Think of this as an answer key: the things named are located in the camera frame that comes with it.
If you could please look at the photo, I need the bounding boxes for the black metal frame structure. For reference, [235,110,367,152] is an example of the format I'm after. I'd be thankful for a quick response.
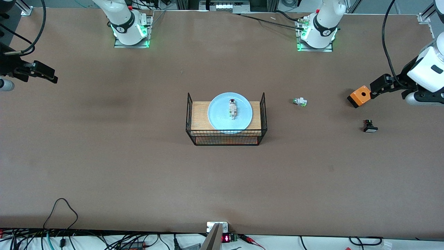
[175,0,279,14]

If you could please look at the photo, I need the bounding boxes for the thin grey cable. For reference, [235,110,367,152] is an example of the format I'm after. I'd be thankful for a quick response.
[150,10,168,28]

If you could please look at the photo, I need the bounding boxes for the light blue round plate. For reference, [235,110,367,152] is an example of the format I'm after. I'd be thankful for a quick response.
[207,92,253,135]

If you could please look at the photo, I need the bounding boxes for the tangled black cable bundle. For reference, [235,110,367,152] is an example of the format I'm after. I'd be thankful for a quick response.
[0,227,205,250]

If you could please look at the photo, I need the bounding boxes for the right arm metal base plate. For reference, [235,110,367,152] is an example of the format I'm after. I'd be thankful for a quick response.
[114,15,153,49]

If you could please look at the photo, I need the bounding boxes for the red clip lead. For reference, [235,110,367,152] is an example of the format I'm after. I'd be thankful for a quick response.
[239,234,266,250]

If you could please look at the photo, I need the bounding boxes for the black looped table cable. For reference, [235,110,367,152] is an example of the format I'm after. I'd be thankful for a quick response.
[43,198,79,232]

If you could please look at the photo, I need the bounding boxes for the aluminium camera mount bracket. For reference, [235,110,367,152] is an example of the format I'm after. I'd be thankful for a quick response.
[200,222,229,250]

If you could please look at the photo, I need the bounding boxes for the black cable to arm base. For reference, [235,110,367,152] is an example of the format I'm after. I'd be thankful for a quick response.
[235,12,306,30]

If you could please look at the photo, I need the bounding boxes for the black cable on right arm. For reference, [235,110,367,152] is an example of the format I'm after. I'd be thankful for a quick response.
[0,0,47,57]

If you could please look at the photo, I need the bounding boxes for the orange button enclosure box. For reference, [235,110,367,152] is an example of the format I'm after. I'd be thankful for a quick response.
[347,85,372,108]

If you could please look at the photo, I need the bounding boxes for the black wire rack wooden shelves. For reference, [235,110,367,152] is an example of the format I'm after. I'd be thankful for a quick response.
[186,92,267,146]

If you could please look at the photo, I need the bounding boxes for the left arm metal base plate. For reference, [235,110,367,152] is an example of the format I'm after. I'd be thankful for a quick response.
[296,17,334,53]

